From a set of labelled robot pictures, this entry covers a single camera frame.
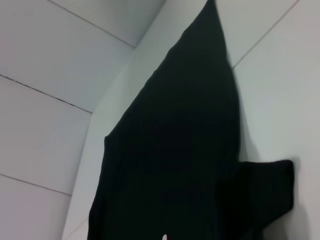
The black shirt with white print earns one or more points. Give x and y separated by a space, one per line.
175 150

